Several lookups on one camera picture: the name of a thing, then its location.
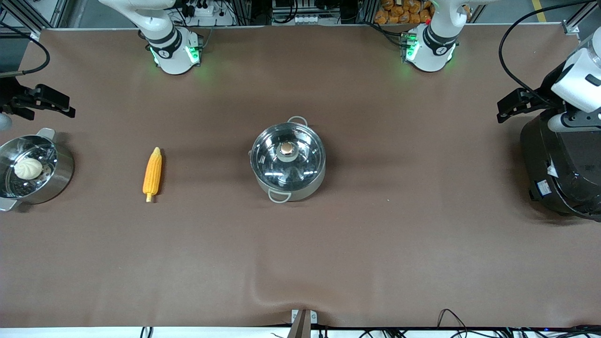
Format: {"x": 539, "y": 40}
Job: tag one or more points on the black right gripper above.
{"x": 8, "y": 93}

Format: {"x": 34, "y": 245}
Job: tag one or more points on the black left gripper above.
{"x": 547, "y": 95}

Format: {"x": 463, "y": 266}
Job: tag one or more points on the yellow corn cob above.
{"x": 152, "y": 173}

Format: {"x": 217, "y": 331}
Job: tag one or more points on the glass pot lid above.
{"x": 272, "y": 164}

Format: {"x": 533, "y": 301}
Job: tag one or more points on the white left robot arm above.
{"x": 434, "y": 51}

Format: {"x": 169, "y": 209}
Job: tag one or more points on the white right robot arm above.
{"x": 170, "y": 52}

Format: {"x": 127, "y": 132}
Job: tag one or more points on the steel steamer pot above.
{"x": 63, "y": 174}

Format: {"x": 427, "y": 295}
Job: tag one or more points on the white steamed bun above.
{"x": 28, "y": 168}

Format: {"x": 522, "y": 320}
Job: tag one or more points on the black rice cooker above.
{"x": 563, "y": 180}

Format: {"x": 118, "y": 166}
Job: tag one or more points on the bag of orange bread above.
{"x": 399, "y": 11}

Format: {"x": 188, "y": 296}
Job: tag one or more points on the white power strip with plugs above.
{"x": 204, "y": 11}

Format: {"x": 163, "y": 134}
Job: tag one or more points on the silver aluminium frame rail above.
{"x": 33, "y": 14}
{"x": 580, "y": 21}

